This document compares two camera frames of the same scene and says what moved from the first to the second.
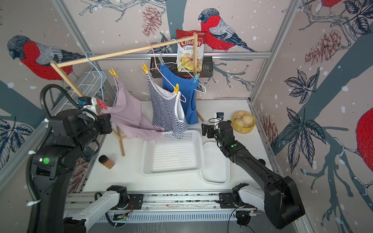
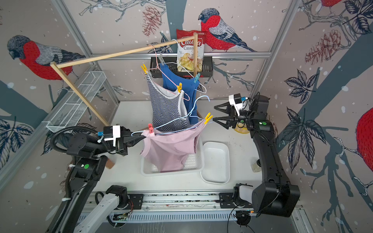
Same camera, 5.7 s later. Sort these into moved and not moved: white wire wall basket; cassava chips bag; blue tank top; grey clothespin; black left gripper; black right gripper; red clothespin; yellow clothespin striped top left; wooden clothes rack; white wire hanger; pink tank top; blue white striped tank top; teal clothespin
Moved: red clothespin; black right gripper; pink tank top; black left gripper
Not moved: blue white striped tank top; teal clothespin; yellow clothespin striped top left; grey clothespin; white wire hanger; wooden clothes rack; white wire wall basket; blue tank top; cassava chips bag
